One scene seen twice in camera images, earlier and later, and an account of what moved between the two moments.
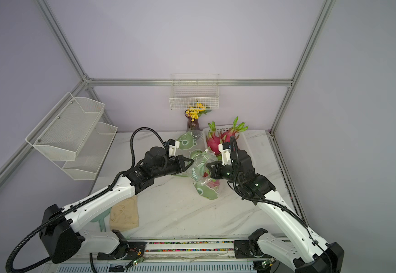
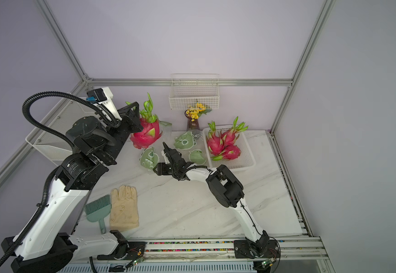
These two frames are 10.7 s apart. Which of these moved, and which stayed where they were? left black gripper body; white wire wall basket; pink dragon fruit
Moved: left black gripper body
Stayed: pink dragon fruit; white wire wall basket
